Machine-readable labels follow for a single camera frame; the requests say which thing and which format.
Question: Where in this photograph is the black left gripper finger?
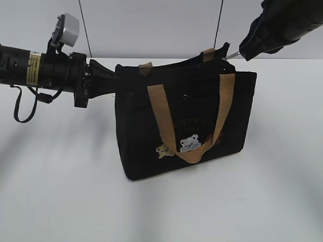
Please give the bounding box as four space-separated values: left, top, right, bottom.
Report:
88 59 116 77
86 76 124 98

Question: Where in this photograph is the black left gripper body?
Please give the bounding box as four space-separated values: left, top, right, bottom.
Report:
40 52 89 108

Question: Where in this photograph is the black canvas tote bag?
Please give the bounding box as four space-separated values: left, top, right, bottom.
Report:
115 43 257 181

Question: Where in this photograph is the black looping camera cable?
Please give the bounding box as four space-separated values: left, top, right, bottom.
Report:
10 85 64 124

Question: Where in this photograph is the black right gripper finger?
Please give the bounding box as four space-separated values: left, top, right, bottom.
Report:
239 19 283 61

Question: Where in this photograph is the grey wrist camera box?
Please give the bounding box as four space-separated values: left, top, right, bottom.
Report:
50 13 80 47

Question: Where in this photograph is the silver zipper pull ring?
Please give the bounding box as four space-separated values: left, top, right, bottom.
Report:
222 50 242 61

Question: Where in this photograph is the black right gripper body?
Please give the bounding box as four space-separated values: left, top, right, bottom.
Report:
261 0 322 47

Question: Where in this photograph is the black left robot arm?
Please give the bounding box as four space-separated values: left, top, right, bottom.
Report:
1 45 124 108

